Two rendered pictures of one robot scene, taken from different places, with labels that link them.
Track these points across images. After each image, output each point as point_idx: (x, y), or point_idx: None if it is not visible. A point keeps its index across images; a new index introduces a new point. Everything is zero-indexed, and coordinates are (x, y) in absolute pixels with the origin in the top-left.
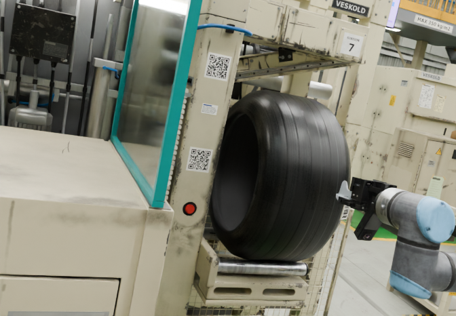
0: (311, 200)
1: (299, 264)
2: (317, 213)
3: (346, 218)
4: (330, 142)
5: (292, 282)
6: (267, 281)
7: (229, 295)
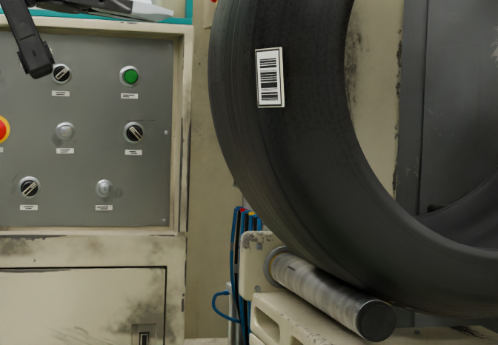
0: (221, 56)
1: (357, 297)
2: (227, 88)
3: (279, 101)
4: None
5: (333, 342)
6: (306, 323)
7: (263, 334)
